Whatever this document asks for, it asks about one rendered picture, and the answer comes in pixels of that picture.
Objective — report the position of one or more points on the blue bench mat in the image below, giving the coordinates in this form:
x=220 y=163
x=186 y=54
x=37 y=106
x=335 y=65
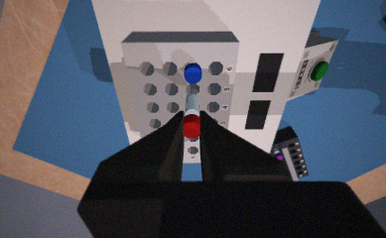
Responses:
x=74 y=120

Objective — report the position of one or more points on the red-capped sample tube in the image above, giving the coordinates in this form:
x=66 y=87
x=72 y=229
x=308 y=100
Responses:
x=192 y=119

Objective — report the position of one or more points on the blue tube cap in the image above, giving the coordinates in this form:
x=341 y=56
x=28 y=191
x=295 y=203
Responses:
x=192 y=72

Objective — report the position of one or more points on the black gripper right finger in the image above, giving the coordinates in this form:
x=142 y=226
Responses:
x=232 y=157

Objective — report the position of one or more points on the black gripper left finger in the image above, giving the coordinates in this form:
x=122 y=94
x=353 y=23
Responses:
x=150 y=157

